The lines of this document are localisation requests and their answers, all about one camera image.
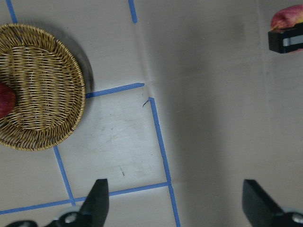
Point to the woven wicker basket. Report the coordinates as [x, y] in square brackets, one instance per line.
[49, 87]

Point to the small red yellow apple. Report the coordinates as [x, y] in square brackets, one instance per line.
[287, 18]

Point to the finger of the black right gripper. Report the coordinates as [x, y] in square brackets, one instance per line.
[286, 40]

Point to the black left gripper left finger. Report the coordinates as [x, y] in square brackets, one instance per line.
[92, 213]

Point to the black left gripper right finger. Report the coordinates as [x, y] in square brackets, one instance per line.
[262, 211]

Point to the red apple in basket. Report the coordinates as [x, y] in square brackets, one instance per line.
[7, 100]

